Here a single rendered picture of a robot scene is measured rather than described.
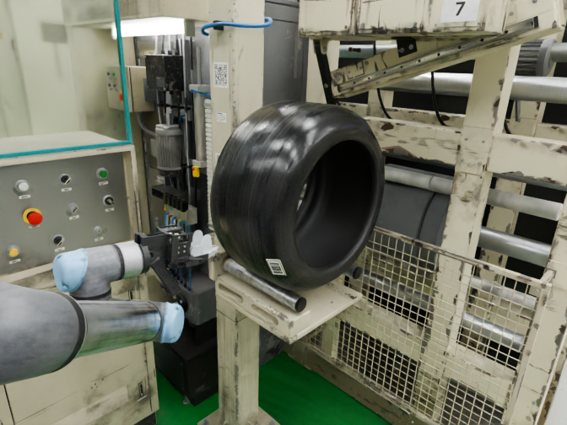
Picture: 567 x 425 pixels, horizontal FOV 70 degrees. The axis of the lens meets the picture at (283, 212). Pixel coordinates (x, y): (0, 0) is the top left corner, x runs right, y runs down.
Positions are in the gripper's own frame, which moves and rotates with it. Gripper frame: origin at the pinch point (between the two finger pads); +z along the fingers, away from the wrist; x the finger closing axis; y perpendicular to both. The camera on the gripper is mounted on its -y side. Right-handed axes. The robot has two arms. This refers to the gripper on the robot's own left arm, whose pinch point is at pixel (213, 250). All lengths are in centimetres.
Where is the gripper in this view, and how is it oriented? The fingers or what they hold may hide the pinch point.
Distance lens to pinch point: 102.3
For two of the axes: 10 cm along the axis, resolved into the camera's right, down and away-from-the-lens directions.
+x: -7.1, -2.6, 6.5
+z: 6.9, -1.1, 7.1
